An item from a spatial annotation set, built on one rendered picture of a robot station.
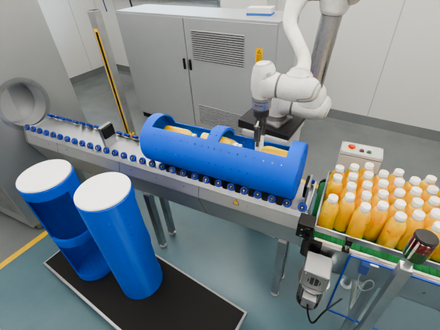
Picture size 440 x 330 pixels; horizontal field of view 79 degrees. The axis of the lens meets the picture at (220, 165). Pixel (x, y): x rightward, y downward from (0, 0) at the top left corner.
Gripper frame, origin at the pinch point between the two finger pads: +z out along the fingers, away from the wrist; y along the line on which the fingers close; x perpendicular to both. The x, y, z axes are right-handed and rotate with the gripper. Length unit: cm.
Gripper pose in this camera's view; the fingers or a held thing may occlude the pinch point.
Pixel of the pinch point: (259, 143)
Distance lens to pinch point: 140.2
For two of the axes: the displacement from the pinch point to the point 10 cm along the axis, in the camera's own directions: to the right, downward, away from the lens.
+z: 0.4, 7.8, 6.3
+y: -4.4, 5.8, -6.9
